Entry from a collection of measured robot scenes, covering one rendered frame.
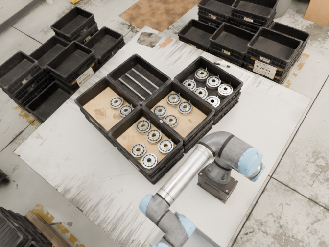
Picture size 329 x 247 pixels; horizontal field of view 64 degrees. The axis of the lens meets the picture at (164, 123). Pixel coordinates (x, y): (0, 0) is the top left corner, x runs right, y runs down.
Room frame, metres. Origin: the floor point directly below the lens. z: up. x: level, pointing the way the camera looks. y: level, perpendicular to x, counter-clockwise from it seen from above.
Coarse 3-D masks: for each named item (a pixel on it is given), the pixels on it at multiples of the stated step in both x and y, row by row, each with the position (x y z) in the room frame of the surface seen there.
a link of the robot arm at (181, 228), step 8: (168, 216) 0.21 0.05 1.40; (176, 216) 0.21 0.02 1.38; (184, 216) 0.20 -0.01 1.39; (160, 224) 0.19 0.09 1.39; (168, 224) 0.18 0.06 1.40; (176, 224) 0.17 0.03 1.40; (184, 224) 0.17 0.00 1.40; (192, 224) 0.16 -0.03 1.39; (168, 232) 0.15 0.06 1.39; (176, 232) 0.15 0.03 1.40; (184, 232) 0.14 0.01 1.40; (192, 232) 0.14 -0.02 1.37; (168, 240) 0.13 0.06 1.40; (176, 240) 0.12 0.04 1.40; (184, 240) 0.12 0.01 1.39
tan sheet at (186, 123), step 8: (160, 104) 1.10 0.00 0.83; (168, 112) 1.02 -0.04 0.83; (176, 112) 1.00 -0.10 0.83; (192, 112) 0.98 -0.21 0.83; (200, 112) 0.96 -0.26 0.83; (184, 120) 0.93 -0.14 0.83; (192, 120) 0.92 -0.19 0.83; (200, 120) 0.90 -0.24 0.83; (176, 128) 0.88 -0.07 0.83; (184, 128) 0.86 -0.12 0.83; (192, 128) 0.85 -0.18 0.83; (184, 136) 0.81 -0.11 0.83
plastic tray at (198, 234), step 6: (198, 228) 0.20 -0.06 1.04; (156, 234) 0.20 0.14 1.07; (162, 234) 0.21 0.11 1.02; (192, 234) 0.18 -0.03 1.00; (198, 234) 0.18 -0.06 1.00; (204, 234) 0.17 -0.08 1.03; (156, 240) 0.19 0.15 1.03; (192, 240) 0.16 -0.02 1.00; (198, 240) 0.15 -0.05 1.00; (204, 240) 0.15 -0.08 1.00; (210, 240) 0.14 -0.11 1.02; (150, 246) 0.16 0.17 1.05; (186, 246) 0.14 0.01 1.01; (192, 246) 0.13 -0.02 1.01; (198, 246) 0.13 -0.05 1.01; (204, 246) 0.12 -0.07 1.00; (210, 246) 0.12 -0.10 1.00; (216, 246) 0.11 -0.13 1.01
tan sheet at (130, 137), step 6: (132, 126) 0.96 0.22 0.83; (126, 132) 0.92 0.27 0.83; (132, 132) 0.91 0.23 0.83; (120, 138) 0.88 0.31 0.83; (126, 138) 0.88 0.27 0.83; (132, 138) 0.87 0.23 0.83; (138, 138) 0.86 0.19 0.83; (144, 138) 0.85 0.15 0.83; (162, 138) 0.82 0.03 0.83; (126, 144) 0.83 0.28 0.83; (132, 144) 0.82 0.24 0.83; (150, 144) 0.80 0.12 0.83; (156, 144) 0.79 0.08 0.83; (174, 144) 0.76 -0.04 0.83; (138, 150) 0.77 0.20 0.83; (150, 150) 0.75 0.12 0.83; (156, 150) 0.74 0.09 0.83; (162, 156) 0.69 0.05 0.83
